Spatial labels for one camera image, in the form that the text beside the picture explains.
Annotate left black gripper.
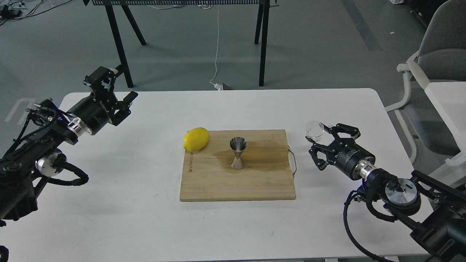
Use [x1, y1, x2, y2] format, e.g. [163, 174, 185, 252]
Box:
[68, 65, 138, 136]

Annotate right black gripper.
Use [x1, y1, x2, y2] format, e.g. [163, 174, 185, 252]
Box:
[308, 123, 375, 180]

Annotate small clear glass cup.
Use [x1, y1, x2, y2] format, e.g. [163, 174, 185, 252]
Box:
[305, 120, 324, 142]

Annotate steel double jigger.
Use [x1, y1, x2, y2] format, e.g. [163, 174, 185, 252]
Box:
[229, 136, 248, 170]

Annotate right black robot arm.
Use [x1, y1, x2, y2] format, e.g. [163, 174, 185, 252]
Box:
[306, 124, 466, 262]

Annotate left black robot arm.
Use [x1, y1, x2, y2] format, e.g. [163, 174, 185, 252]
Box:
[0, 65, 138, 227]

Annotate yellow lemon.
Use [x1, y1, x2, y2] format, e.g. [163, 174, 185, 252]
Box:
[182, 127, 209, 152]

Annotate bamboo cutting board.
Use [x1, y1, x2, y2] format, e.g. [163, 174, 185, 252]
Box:
[179, 130, 296, 201]

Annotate grey office chair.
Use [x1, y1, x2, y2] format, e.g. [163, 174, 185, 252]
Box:
[386, 0, 465, 156]

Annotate white power cable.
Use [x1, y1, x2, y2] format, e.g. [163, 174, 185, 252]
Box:
[209, 5, 223, 90]

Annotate black metal frame table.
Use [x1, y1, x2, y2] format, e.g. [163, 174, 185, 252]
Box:
[83, 0, 279, 88]

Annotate black floor cables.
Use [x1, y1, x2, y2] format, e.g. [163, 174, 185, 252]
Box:
[0, 0, 73, 26]

